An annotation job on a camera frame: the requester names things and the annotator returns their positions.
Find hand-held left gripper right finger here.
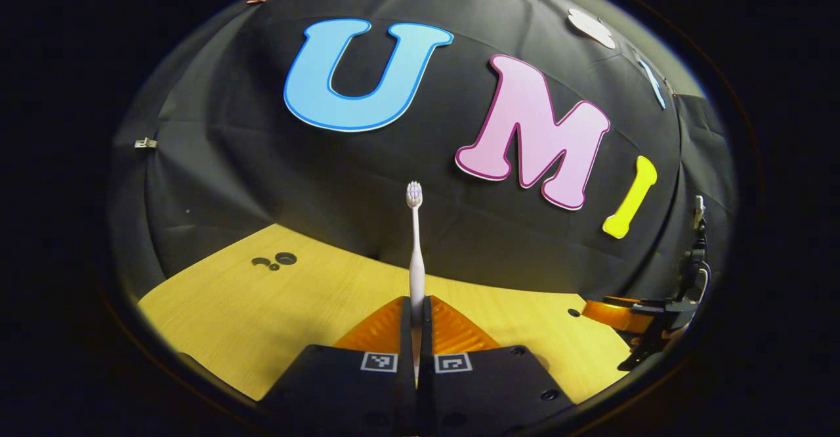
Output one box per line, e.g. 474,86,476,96
417,296,577,437

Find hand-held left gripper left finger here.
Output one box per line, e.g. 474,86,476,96
259,296,417,437

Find white toothbrush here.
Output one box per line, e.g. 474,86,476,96
405,181,427,385

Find black backdrop cloth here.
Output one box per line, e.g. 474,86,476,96
108,0,739,306

